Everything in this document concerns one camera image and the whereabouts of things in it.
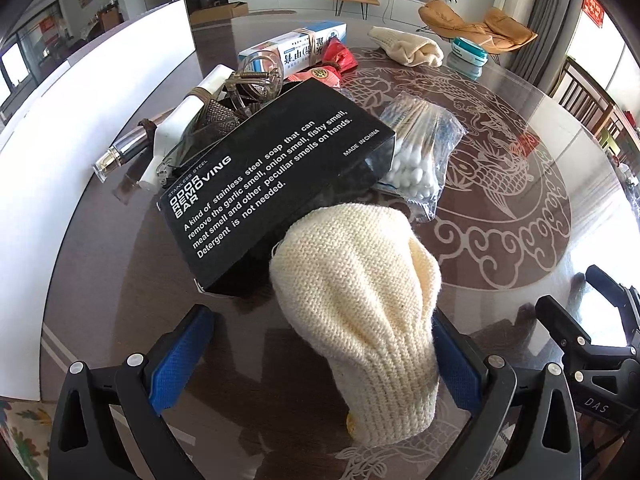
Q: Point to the grey curtain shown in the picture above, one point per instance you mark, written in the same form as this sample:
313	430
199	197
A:
545	0

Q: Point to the orange lounge chair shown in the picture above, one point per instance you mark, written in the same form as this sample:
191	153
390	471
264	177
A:
450	22

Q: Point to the wooden dining chair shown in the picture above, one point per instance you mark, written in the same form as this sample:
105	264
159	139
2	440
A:
620	130
580	90

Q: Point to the cotton swab packet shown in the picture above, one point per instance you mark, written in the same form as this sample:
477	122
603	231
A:
425	145

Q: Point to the folded cream knitted glove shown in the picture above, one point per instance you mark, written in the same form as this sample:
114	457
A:
410	45

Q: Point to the cream knitted glove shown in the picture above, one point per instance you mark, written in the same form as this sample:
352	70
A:
360	285
410	45

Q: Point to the white board panel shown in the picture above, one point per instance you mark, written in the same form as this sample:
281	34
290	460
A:
90	110

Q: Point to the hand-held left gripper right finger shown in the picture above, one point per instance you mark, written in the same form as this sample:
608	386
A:
457	360

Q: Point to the black cardboard box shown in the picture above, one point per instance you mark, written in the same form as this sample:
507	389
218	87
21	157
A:
260	180

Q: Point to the red wall decoration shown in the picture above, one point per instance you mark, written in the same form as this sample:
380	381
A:
593	7

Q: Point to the teal round box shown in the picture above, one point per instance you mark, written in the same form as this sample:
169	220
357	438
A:
467	52

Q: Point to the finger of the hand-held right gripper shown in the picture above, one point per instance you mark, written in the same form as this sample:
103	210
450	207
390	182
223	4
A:
607	285
560	317

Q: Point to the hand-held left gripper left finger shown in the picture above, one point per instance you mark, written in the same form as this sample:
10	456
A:
175	360

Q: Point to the red foil packet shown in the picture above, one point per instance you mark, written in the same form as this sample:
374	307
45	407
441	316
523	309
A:
340	57

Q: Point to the blue white toothpaste box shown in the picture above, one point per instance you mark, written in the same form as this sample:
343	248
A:
300	45

